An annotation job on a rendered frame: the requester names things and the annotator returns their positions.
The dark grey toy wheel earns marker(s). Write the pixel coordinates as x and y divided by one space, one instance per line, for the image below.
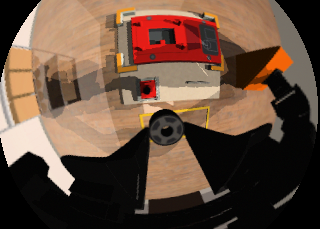
166 136

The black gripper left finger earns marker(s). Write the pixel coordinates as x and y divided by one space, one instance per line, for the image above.
126 169

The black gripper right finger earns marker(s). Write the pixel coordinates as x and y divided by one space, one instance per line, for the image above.
219 154

